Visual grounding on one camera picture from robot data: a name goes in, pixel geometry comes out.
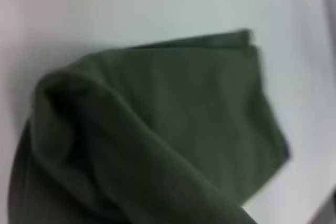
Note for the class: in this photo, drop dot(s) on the dark green FREE t-shirt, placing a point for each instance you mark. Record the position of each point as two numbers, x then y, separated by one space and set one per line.
144 129

